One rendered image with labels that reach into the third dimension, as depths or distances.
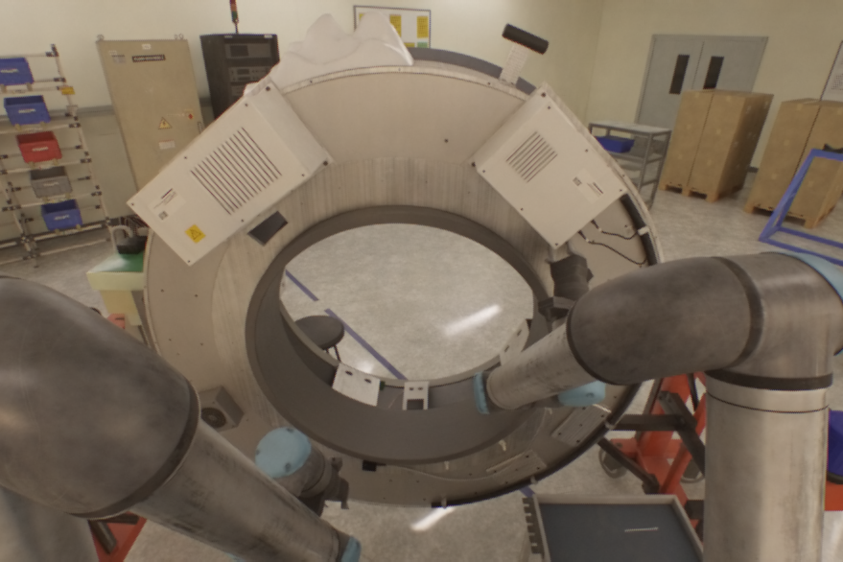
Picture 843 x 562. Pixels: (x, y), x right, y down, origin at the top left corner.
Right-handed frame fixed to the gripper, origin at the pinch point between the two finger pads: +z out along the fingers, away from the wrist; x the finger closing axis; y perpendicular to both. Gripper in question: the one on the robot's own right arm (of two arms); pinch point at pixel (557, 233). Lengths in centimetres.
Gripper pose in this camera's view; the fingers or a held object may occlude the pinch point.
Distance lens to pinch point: 104.2
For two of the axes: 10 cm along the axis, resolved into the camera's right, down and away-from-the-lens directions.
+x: 5.8, -3.1, -7.5
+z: 0.3, -9.2, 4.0
